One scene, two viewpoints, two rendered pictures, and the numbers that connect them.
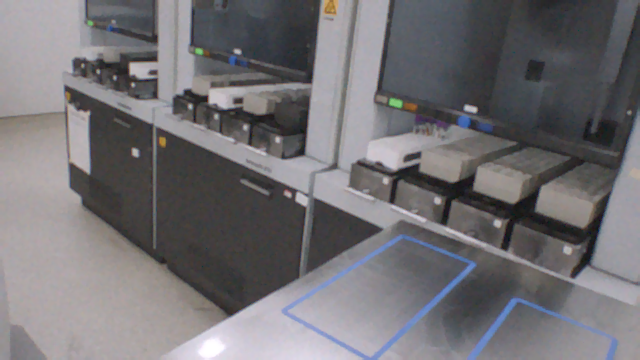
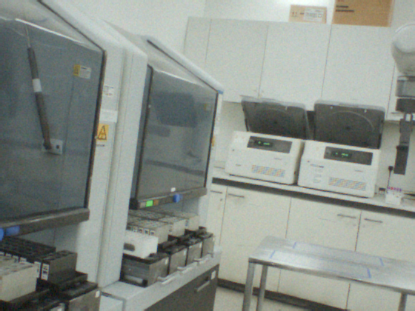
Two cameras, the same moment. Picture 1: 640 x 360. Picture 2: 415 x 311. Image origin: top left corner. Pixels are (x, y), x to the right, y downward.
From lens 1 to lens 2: 2.17 m
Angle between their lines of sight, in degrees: 107
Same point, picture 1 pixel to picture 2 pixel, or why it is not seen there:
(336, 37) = (105, 162)
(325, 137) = (93, 266)
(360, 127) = (118, 238)
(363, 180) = (155, 272)
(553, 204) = (192, 223)
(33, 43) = not seen: outside the picture
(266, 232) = not seen: outside the picture
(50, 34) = not seen: outside the picture
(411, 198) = (176, 262)
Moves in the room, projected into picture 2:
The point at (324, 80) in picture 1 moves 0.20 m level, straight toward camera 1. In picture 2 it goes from (94, 209) to (165, 214)
